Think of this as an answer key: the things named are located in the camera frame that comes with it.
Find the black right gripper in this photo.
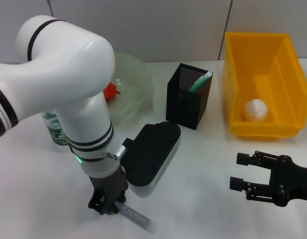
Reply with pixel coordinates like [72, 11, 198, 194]
[229, 150, 307, 208]

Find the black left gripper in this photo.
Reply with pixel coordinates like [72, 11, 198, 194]
[88, 169, 130, 216]

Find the grey marker pen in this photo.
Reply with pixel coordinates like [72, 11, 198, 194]
[113, 201, 157, 234]

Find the white paper ball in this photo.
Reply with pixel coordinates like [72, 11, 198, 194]
[243, 99, 269, 122]

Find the clear green-label water bottle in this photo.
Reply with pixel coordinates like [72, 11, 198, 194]
[41, 112, 70, 153]

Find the red-orange toy orange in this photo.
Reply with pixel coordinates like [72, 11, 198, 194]
[103, 81, 122, 101]

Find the black mesh pen holder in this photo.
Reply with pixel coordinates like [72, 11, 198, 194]
[165, 63, 214, 130]

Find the pale green glass fruit plate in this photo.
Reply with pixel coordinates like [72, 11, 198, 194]
[103, 51, 155, 125]

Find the yellow plastic bin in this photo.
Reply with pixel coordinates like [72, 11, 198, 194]
[222, 31, 307, 138]

